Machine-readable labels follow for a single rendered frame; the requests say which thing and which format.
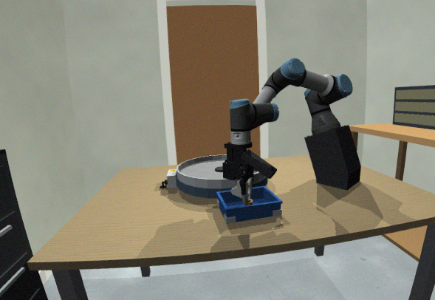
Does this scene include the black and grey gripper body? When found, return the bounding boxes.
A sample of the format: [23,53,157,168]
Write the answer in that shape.
[222,142,254,181]

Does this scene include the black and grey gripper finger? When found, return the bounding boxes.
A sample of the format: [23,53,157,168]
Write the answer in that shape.
[231,171,249,205]
[247,176,253,202]

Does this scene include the blue crate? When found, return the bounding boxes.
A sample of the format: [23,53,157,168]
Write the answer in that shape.
[216,186,283,224]

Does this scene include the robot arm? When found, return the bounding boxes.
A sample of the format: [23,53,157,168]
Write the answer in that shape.
[230,58,352,179]

